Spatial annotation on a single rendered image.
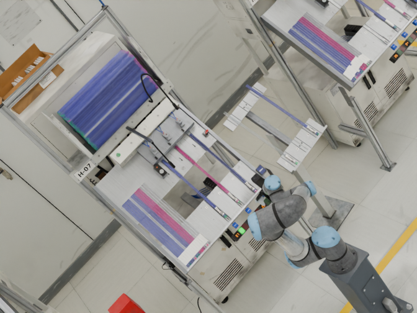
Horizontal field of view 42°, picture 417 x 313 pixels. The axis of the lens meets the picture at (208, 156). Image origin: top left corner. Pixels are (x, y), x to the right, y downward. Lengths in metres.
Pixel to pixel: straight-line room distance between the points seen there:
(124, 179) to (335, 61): 1.43
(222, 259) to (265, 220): 1.32
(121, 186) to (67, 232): 1.81
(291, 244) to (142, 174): 1.05
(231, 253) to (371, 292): 1.04
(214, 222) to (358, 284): 0.84
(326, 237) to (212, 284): 1.20
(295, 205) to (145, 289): 2.27
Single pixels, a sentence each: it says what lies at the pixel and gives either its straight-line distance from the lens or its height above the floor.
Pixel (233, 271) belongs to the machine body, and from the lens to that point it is 3.66.
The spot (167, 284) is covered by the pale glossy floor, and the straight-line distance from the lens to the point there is 4.21.
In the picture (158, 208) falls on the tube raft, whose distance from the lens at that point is 3.09.
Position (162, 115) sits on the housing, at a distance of 3.15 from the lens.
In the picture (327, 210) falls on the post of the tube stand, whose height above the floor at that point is 0.07.
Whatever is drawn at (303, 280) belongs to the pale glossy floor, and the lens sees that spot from 3.56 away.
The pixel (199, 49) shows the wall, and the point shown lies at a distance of 4.99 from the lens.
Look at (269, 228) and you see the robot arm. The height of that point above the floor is 1.13.
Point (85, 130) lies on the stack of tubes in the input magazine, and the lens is 3.02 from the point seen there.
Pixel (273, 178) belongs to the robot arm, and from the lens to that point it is 2.67.
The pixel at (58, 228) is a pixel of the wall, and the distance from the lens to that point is 4.86.
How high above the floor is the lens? 2.69
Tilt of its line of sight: 33 degrees down
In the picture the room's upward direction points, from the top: 40 degrees counter-clockwise
